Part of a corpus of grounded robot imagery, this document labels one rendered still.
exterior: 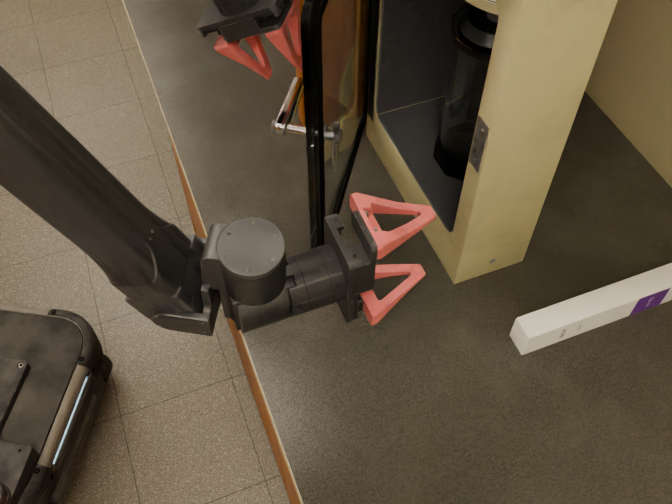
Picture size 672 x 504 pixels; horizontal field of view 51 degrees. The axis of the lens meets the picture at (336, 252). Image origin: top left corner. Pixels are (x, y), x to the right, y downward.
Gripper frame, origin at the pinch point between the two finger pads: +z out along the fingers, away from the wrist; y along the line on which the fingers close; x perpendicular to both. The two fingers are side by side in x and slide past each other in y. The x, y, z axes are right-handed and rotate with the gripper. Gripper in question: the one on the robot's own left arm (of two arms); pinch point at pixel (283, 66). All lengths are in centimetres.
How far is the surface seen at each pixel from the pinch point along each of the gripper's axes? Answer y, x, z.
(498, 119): -23.1, 4.2, 9.6
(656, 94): -35, -33, 42
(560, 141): -27.3, -1.2, 19.0
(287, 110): -0.2, 4.0, 3.2
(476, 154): -19.1, 3.6, 14.7
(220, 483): 72, 14, 103
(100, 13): 176, -159, 56
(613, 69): -29, -42, 42
